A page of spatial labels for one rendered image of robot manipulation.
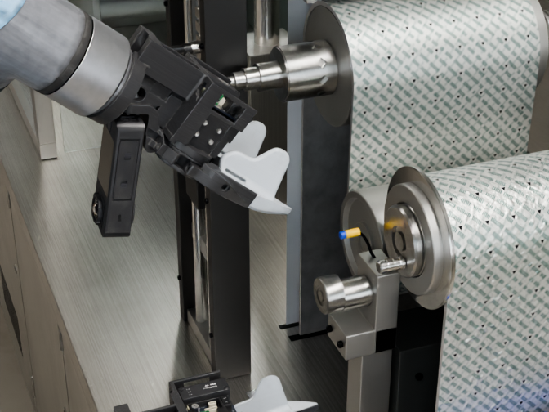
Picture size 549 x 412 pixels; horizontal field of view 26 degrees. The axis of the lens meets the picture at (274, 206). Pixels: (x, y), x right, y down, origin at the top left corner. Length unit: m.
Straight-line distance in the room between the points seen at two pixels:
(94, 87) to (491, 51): 0.57
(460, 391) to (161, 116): 0.46
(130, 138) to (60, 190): 1.04
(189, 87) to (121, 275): 0.82
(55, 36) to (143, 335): 0.80
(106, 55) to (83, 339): 0.77
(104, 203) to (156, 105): 0.10
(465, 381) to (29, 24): 0.60
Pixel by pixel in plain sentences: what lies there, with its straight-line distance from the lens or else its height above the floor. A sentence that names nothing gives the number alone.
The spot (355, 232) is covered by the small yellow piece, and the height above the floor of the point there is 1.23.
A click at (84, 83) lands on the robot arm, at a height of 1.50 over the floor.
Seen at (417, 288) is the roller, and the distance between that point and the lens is 1.21.
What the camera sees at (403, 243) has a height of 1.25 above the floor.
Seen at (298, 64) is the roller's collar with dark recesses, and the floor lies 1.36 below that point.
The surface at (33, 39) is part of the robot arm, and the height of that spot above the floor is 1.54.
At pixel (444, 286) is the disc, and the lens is 1.18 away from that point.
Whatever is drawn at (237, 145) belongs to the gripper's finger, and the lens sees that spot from 1.09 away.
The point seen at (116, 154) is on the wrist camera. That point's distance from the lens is 1.00.
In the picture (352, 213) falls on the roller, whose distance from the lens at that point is 1.37.
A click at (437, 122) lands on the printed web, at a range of 1.38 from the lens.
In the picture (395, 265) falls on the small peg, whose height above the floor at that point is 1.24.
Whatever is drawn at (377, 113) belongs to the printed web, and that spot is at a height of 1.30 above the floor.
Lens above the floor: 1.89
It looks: 30 degrees down
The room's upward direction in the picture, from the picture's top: straight up
